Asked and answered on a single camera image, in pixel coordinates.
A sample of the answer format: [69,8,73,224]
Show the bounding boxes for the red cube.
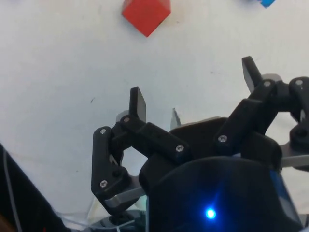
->
[121,0,171,38]

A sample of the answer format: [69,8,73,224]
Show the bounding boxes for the thin white cable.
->
[2,148,20,232]

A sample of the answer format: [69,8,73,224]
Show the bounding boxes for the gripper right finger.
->
[214,56,309,157]

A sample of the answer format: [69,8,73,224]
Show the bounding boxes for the blue cube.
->
[239,0,277,9]

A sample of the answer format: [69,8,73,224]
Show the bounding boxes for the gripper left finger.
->
[91,86,194,216]

